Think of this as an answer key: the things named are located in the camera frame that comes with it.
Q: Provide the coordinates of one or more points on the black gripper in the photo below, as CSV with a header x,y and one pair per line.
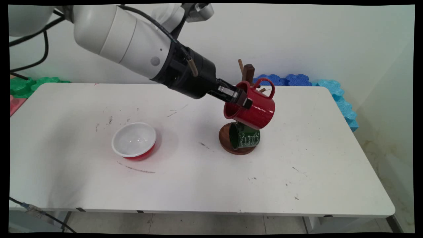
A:
x,y
195,81

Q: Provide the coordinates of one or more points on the red ceramic mug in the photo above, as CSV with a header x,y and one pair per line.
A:
x,y
257,112

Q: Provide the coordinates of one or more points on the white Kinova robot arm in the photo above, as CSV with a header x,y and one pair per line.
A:
x,y
115,33

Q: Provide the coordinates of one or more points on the dark wooden mug tree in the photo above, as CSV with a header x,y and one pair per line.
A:
x,y
248,72

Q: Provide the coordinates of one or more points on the green mug with white print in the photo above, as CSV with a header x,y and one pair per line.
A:
x,y
246,138

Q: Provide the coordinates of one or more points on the dark blue foam floor tile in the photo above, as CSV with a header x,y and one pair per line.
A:
x,y
299,80
279,80

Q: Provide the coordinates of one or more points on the brass cylinder on gripper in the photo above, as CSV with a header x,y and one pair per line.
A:
x,y
192,67

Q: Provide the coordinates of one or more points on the light blue foam floor tiles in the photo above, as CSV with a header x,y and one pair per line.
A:
x,y
343,107

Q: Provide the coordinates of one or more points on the red bowl with white inside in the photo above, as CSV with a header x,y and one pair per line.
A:
x,y
134,140

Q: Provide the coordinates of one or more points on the green foam floor tile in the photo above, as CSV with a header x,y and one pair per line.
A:
x,y
33,85

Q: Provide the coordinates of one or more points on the pink foam floor tile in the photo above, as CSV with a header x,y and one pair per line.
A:
x,y
16,104

